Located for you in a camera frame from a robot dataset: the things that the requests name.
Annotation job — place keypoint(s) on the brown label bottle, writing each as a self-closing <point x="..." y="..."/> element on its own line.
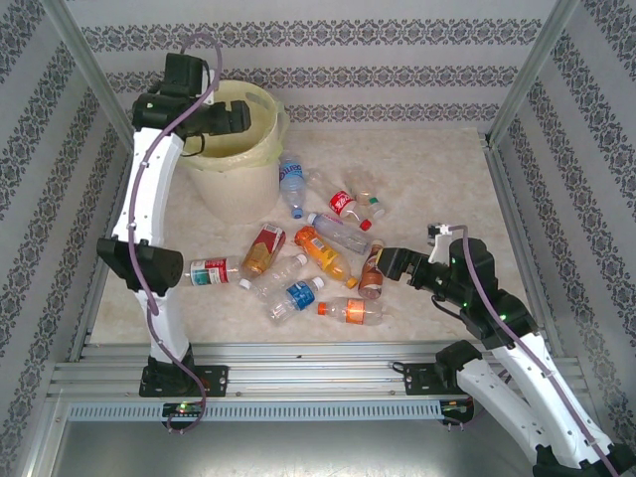
<point x="371" y="278"/>

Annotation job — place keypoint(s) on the small clear bottle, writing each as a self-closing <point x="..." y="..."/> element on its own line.
<point x="378" y="211"/>

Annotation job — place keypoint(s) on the clear bottle pale label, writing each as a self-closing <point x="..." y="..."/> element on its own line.
<point x="343" y="233"/>

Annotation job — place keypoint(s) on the clear bottle orange label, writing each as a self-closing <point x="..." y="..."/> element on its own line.
<point x="355" y="310"/>

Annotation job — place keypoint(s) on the blue label water bottle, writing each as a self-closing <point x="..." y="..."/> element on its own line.
<point x="290" y="174"/>

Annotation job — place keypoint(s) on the orange juice bottle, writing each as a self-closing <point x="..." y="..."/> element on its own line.
<point x="320" y="251"/>

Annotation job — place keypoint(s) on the red label cola bottle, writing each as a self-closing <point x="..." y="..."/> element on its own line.
<point x="343" y="203"/>

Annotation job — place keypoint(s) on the clear bottle green cap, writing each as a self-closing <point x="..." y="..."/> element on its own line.
<point x="362" y="186"/>

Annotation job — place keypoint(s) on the small bottle blue label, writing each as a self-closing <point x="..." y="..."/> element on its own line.
<point x="300" y="294"/>

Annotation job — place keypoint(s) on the red gold label tea bottle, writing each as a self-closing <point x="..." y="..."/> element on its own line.
<point x="263" y="248"/>

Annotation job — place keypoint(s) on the red white label bottle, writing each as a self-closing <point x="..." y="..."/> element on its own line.
<point x="211" y="270"/>

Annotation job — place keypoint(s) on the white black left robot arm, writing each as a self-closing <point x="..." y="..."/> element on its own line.
<point x="149" y="189"/>

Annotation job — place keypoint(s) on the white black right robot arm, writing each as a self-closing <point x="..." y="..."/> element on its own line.
<point x="492" y="392"/>

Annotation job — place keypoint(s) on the cream plastic waste bin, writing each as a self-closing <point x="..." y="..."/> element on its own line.
<point x="273" y="149"/>

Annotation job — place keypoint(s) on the beige plastic bin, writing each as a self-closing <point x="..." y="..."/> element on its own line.
<point x="238" y="194"/>

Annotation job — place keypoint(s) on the small green circuit board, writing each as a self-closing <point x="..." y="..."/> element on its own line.
<point x="454" y="406"/>
<point x="184" y="408"/>

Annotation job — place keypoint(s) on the grey metal sheet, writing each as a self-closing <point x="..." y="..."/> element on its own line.
<point x="298" y="452"/>

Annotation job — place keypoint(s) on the aluminium frame post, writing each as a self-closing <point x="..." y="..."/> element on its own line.
<point x="529" y="69"/>
<point x="89" y="69"/>

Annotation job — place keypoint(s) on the aluminium side rail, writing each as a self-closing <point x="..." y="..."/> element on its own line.
<point x="504" y="189"/>
<point x="81" y="340"/>

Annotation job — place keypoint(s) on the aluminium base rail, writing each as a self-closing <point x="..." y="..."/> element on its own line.
<point x="308" y="370"/>

